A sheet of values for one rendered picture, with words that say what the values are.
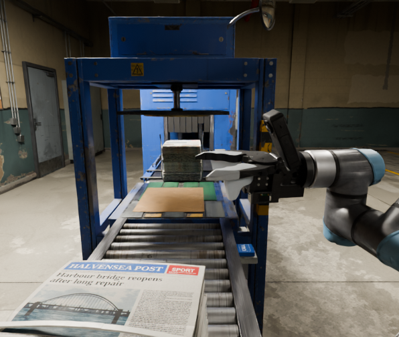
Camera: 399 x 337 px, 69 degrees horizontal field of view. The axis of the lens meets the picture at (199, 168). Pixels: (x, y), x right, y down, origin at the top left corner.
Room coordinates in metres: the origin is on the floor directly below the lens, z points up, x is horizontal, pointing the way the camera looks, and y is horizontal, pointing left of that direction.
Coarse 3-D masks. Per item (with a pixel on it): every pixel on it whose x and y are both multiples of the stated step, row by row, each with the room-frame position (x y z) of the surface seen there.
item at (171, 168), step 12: (168, 144) 2.16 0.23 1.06; (180, 144) 2.16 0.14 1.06; (192, 144) 2.16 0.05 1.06; (168, 156) 2.09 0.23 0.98; (180, 156) 2.09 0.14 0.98; (192, 156) 2.09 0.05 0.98; (168, 168) 2.09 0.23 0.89; (180, 168) 2.10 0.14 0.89; (192, 168) 2.10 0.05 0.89; (168, 180) 2.08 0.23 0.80; (180, 180) 2.09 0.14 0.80; (192, 180) 2.09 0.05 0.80
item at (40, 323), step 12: (0, 324) 0.36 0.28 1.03; (12, 324) 0.35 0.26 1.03; (24, 324) 0.35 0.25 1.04; (36, 324) 0.35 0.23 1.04; (48, 324) 0.35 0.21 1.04; (60, 324) 0.35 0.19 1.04; (72, 324) 0.34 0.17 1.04; (84, 324) 0.34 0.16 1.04; (96, 324) 0.34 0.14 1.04; (108, 324) 0.34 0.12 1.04; (156, 336) 0.33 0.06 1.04; (168, 336) 0.33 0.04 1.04; (180, 336) 0.33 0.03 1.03
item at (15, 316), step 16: (16, 320) 0.37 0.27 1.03; (32, 320) 0.37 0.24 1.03; (64, 320) 0.37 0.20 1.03; (80, 320) 0.37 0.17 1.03; (96, 320) 0.37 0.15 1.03; (112, 320) 0.37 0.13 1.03; (0, 336) 0.34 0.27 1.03; (16, 336) 0.34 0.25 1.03; (32, 336) 0.34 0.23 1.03; (48, 336) 0.34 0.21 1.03; (64, 336) 0.34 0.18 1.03; (80, 336) 0.34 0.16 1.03; (96, 336) 0.34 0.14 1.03; (112, 336) 0.34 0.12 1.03; (128, 336) 0.34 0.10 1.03; (144, 336) 0.34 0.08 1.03; (192, 336) 0.34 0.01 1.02
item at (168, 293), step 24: (72, 264) 0.53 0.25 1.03; (96, 264) 0.52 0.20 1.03; (120, 264) 0.52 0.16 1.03; (144, 264) 0.52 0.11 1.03; (168, 264) 0.52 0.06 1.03; (48, 288) 0.44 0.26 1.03; (72, 288) 0.44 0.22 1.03; (96, 288) 0.44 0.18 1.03; (120, 288) 0.44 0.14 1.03; (144, 288) 0.44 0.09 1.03; (168, 288) 0.44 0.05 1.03; (192, 288) 0.44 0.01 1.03; (48, 312) 0.39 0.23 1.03; (72, 312) 0.39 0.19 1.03; (96, 312) 0.39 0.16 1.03; (120, 312) 0.39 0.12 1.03; (144, 312) 0.39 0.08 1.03; (168, 312) 0.38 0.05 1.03; (192, 312) 0.38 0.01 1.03
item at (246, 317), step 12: (228, 228) 1.22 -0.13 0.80; (228, 240) 1.10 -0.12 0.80; (228, 252) 1.00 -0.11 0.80; (228, 264) 0.91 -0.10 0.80; (240, 264) 0.91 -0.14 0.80; (240, 276) 0.84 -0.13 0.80; (240, 288) 0.78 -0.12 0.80; (240, 300) 0.72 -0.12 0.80; (240, 312) 0.67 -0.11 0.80; (252, 312) 0.67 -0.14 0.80; (240, 324) 0.63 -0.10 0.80; (252, 324) 0.63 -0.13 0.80; (240, 336) 0.59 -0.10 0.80; (252, 336) 0.59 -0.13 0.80
